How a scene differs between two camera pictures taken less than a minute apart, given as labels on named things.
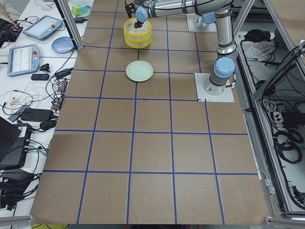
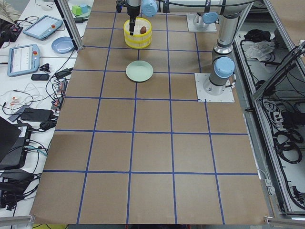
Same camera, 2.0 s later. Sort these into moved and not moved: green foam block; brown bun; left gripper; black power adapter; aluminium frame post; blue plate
Moved: brown bun; left gripper
Not moved: aluminium frame post; black power adapter; green foam block; blue plate
